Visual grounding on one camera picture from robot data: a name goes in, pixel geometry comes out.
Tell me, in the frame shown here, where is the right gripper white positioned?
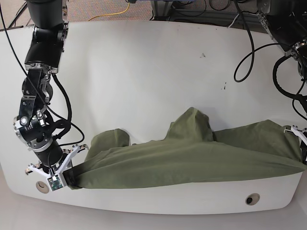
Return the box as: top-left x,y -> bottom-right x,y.
25,144 -> 88,188

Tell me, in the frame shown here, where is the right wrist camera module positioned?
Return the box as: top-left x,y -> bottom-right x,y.
47,175 -> 64,191

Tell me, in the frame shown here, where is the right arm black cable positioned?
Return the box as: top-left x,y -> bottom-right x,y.
51,74 -> 85,147

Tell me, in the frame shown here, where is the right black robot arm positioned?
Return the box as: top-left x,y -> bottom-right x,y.
13,0 -> 87,191

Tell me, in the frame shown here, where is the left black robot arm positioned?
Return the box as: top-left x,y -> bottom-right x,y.
256,0 -> 307,119

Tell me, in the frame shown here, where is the left table cable grommet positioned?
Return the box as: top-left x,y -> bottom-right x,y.
35,181 -> 49,194

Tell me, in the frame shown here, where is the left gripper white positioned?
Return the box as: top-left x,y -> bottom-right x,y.
283,125 -> 307,145

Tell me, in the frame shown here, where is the right table cable grommet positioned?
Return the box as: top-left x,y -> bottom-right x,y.
245,193 -> 260,206

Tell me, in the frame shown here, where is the yellow cable on floor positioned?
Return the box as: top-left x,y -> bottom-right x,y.
88,3 -> 131,22

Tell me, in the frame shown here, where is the olive green t-shirt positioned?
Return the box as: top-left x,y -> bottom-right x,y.
79,107 -> 307,189

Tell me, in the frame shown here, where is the metal frame rack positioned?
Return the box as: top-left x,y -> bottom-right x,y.
150,0 -> 244,27

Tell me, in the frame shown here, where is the table cable grommet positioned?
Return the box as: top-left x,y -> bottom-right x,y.
35,181 -> 49,194
245,193 -> 260,206

